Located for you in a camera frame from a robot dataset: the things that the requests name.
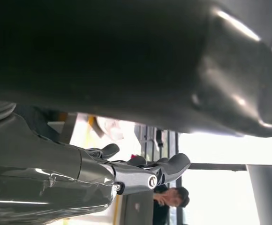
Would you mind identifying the dark robot body shell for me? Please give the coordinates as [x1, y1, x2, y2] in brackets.
[0, 0, 272, 138]

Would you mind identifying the grey pillar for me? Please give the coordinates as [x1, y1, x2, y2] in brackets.
[245, 165, 272, 225]

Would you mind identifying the grey laptop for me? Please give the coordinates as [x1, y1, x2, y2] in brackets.
[119, 190, 154, 225]

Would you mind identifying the person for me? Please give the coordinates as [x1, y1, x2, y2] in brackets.
[153, 185, 190, 225]

